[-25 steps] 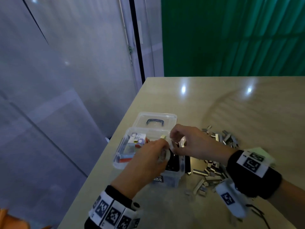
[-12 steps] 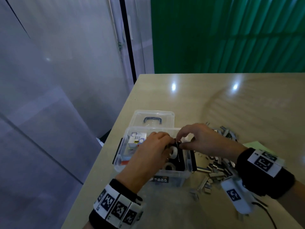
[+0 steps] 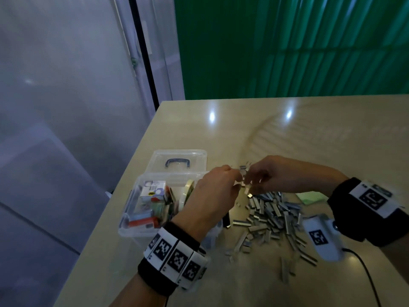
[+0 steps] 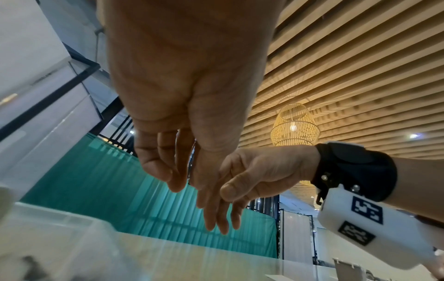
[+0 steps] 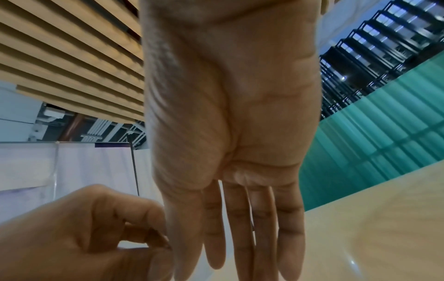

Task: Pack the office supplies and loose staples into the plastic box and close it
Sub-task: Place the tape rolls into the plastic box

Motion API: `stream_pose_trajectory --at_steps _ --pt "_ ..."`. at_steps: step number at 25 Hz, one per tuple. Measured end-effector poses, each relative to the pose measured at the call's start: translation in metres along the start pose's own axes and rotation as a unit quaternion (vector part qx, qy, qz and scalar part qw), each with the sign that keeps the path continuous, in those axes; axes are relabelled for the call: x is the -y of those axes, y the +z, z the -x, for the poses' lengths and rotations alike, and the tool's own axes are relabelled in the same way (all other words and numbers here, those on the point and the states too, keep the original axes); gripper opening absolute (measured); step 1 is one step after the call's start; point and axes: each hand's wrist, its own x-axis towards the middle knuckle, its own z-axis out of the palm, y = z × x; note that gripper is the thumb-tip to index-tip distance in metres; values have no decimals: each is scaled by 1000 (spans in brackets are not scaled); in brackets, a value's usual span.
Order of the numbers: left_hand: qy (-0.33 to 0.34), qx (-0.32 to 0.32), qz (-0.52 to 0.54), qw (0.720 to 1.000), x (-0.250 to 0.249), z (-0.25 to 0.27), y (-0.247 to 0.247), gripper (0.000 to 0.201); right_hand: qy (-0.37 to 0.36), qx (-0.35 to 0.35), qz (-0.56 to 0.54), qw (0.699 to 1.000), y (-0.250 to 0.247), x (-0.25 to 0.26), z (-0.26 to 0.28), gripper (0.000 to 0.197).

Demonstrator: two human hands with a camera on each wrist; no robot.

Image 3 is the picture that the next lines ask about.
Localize small white staple box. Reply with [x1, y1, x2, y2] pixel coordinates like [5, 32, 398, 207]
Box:
[141, 181, 168, 198]

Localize transparent storage box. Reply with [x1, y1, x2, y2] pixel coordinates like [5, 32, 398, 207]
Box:
[118, 171, 226, 250]

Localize red stapler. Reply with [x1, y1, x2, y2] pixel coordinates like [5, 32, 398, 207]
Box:
[128, 217, 158, 228]

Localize person's right forearm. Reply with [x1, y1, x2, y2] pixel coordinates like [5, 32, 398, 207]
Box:
[382, 233, 409, 284]

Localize transparent box lid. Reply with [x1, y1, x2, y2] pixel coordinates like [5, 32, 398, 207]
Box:
[146, 149, 209, 175]

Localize black marker wristband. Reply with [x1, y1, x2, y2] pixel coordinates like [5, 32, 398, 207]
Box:
[137, 220, 210, 297]
[327, 177, 409, 248]

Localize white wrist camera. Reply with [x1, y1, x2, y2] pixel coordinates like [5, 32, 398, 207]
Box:
[302, 214, 346, 262]

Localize person's left hand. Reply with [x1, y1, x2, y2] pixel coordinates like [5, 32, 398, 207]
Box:
[171, 165, 242, 242]

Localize pile of metal staple strips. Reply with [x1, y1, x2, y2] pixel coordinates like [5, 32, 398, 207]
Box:
[224, 163, 322, 283]

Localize green curtain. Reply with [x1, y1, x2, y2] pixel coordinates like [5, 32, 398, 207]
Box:
[174, 0, 409, 101]

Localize green sticky note pad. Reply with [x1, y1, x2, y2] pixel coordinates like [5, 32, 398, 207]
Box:
[295, 190, 329, 206]

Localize black window post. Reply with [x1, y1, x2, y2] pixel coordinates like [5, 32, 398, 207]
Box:
[128, 0, 161, 113]

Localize black camera cable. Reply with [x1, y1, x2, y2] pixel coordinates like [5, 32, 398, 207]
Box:
[342, 248, 383, 307]

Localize person's right hand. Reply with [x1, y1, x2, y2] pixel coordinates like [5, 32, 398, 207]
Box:
[246, 155, 350, 197]

